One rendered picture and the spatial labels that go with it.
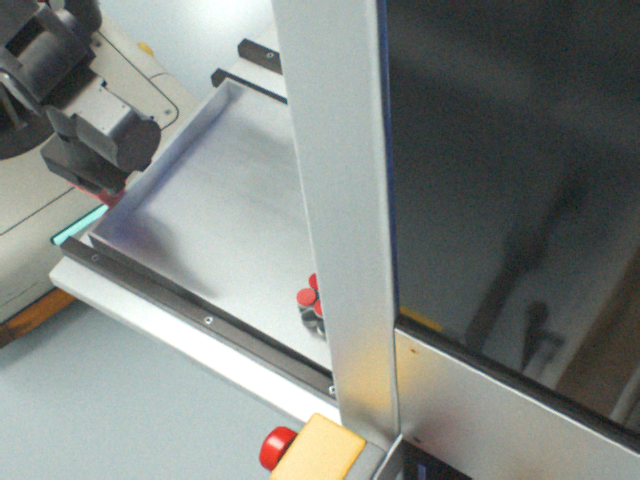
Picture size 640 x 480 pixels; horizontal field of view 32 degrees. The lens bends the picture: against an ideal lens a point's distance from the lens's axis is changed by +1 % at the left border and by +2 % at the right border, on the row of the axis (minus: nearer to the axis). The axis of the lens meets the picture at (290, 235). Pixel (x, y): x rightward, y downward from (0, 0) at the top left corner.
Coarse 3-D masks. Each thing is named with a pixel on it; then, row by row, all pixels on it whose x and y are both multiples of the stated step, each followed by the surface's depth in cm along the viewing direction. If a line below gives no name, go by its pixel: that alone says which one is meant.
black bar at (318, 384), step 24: (72, 240) 123; (96, 264) 121; (120, 264) 120; (144, 288) 118; (168, 312) 118; (192, 312) 116; (216, 336) 115; (240, 336) 114; (264, 360) 112; (288, 360) 112; (312, 384) 110
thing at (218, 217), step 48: (240, 96) 133; (192, 144) 131; (240, 144) 130; (288, 144) 129; (144, 192) 127; (192, 192) 127; (240, 192) 126; (288, 192) 126; (96, 240) 121; (144, 240) 124; (192, 240) 123; (240, 240) 123; (288, 240) 122; (192, 288) 116; (240, 288) 119; (288, 288) 118; (288, 336) 115
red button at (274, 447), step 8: (272, 432) 95; (280, 432) 95; (288, 432) 95; (264, 440) 95; (272, 440) 95; (280, 440) 94; (288, 440) 94; (264, 448) 95; (272, 448) 94; (280, 448) 94; (264, 456) 95; (272, 456) 94; (280, 456) 94; (264, 464) 95; (272, 464) 94
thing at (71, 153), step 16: (48, 144) 118; (64, 144) 113; (80, 144) 112; (48, 160) 117; (64, 160) 116; (80, 160) 114; (96, 160) 114; (80, 176) 116; (96, 176) 115; (112, 176) 115; (128, 176) 115; (112, 192) 114
